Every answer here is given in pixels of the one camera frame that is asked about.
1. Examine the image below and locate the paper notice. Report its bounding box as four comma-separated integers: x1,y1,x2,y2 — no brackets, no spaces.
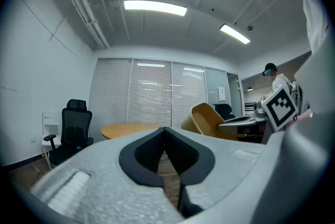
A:
217,86,227,102

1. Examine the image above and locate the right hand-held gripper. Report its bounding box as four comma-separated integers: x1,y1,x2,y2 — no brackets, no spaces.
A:
216,83,299,137

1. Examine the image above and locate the glass door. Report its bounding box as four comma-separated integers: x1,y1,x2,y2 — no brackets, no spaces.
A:
226,72,243,117

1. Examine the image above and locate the beige plastic tray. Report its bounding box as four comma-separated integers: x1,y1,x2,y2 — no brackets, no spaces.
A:
180,102,239,141

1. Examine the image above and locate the white window blind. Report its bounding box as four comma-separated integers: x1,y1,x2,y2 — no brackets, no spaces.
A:
171,61,209,128
90,58,133,125
127,59,173,127

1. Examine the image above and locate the black mesh office chair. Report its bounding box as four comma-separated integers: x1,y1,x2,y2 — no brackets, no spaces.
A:
213,103,237,121
43,98,95,166

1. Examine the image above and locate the person's right forearm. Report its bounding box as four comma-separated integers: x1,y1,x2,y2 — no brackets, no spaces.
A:
287,111,314,130

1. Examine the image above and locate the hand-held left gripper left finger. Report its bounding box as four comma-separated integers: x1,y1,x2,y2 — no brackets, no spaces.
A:
30,127,187,224

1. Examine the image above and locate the person's white printed shirt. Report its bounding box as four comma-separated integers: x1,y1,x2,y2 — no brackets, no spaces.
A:
293,0,335,117

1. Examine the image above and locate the round wooden table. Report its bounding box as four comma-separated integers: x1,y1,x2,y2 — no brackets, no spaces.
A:
100,123,163,140

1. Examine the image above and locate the white ceiling pipe bundle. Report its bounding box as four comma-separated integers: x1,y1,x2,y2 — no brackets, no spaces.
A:
53,0,111,50

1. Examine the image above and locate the long ceiling light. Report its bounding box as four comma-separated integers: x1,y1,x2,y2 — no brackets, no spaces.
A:
219,23,251,44
123,0,188,17

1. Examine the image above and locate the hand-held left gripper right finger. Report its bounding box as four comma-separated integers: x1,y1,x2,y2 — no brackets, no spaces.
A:
164,127,265,219

